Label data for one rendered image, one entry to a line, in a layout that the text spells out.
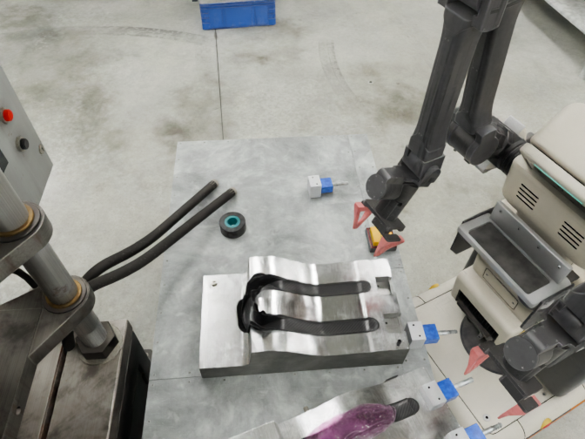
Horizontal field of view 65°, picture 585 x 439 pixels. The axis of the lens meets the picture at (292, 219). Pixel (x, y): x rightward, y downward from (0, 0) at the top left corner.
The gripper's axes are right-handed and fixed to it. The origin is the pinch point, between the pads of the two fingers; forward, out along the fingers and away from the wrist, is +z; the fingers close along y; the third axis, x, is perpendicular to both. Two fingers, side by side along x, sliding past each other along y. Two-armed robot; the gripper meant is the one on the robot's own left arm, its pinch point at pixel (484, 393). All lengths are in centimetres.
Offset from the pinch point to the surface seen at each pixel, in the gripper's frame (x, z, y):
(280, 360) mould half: -22.3, 24.7, -29.2
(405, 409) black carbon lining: -2.9, 18.0, -7.0
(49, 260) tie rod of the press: -69, 14, -55
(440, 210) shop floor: 136, 43, -99
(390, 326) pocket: 3.9, 13.0, -25.1
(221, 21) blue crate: 102, 53, -334
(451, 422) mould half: 3.3, 14.2, 0.0
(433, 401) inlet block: 0.5, 12.6, -4.9
